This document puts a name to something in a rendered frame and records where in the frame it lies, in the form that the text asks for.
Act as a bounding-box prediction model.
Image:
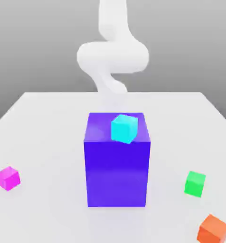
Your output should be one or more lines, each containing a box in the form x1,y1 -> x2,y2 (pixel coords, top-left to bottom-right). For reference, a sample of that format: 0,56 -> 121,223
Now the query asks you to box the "small magenta cube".
0,166 -> 21,192

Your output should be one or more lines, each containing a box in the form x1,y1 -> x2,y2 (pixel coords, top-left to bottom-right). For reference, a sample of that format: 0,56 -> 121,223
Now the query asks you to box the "small orange cube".
196,214 -> 226,243

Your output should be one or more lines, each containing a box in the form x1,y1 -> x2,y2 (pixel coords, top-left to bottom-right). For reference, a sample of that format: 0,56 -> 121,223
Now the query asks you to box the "small cyan cube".
111,114 -> 139,145

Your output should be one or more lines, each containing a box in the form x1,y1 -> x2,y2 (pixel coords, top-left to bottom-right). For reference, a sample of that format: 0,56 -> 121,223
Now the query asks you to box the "large purple box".
83,112 -> 151,208

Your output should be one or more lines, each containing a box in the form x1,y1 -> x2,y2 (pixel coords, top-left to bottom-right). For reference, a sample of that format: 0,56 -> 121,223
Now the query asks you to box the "small green cube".
184,170 -> 207,198

